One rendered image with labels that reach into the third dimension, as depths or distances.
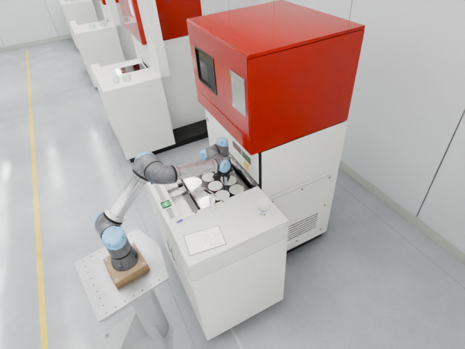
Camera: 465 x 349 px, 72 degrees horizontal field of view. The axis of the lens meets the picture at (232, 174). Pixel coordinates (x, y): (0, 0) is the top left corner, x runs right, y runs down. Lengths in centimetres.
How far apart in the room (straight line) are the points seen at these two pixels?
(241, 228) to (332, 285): 120
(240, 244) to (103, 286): 78
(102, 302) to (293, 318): 139
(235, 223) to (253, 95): 72
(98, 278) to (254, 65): 142
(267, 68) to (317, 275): 178
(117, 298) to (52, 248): 172
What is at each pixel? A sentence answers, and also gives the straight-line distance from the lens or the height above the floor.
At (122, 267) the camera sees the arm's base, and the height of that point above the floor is 89.
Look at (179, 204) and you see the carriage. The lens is 216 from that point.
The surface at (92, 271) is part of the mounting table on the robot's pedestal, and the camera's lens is 208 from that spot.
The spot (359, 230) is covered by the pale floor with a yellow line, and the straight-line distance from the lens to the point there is 323.
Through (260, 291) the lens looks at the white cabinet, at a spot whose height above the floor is 37.
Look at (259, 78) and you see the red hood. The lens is 170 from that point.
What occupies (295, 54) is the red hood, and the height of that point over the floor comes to 176.
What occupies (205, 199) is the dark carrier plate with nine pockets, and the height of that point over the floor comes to 90.
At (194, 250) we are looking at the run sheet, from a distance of 178.
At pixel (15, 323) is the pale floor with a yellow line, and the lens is 321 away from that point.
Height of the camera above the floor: 238
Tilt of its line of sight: 40 degrees down
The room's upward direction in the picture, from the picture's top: 5 degrees counter-clockwise
